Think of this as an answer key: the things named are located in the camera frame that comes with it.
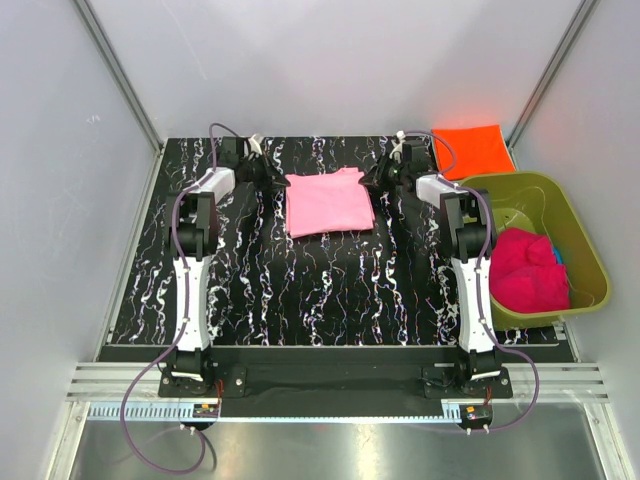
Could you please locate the olive green plastic bin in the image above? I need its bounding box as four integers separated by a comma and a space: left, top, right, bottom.
461, 171, 610, 331

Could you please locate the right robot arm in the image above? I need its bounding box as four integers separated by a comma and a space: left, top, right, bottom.
359, 131, 501, 397

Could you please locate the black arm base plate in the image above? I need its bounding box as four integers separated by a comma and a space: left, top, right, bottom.
160, 346, 513, 420

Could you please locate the light pink t shirt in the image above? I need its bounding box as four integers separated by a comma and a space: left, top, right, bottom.
285, 167, 375, 239

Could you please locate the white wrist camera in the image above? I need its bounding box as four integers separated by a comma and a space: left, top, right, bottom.
390, 130, 406, 162
246, 134, 264, 157

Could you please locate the aluminium frame rail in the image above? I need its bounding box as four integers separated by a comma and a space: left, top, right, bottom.
66, 363, 609, 403

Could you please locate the blue t shirt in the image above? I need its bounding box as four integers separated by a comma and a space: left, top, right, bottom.
551, 246, 564, 265

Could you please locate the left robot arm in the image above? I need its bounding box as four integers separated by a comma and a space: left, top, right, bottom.
163, 134, 289, 396

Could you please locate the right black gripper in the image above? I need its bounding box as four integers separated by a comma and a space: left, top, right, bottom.
358, 152, 408, 193

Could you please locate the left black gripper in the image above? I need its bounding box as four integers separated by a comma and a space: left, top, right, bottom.
239, 151, 289, 192

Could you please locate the folded orange t shirt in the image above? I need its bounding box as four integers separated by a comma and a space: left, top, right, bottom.
432, 124, 516, 181

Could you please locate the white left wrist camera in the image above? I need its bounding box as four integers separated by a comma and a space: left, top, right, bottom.
246, 134, 264, 157

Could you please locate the magenta t shirt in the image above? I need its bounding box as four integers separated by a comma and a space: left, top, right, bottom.
489, 228, 570, 314

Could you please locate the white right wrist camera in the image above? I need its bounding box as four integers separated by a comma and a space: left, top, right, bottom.
390, 130, 406, 162

